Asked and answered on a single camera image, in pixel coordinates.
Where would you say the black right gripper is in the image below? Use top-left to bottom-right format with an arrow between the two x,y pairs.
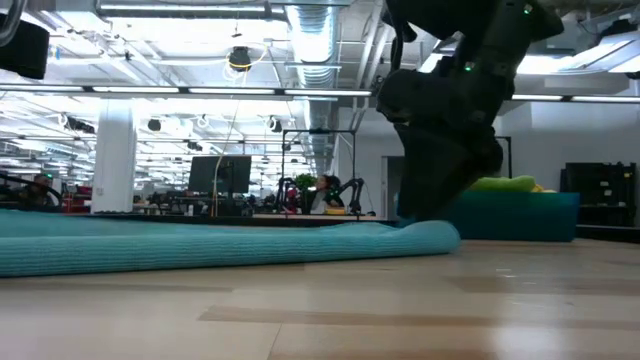
377,54 -> 511,224

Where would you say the green microfiber towel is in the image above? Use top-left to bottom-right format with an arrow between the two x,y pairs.
467,174 -> 537,194

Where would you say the blue microfiber towel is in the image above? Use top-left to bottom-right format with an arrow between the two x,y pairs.
0,208 -> 461,279

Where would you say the teal plastic bin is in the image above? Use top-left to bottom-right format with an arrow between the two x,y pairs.
444,191 -> 581,244

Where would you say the person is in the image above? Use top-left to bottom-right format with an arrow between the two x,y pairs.
17,172 -> 59,209
307,173 -> 346,215

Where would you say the white pillar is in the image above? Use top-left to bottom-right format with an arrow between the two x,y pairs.
91,99 -> 139,214

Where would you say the black shelf rack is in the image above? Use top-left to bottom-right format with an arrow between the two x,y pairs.
559,162 -> 639,226

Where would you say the overhead light bar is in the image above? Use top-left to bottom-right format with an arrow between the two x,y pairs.
0,84 -> 640,104

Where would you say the black background monitor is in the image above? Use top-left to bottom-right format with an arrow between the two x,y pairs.
188,155 -> 253,195

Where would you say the silver air duct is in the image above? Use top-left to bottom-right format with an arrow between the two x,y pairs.
284,0 -> 341,169

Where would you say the black overhead camera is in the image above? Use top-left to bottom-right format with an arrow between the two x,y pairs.
228,45 -> 253,72

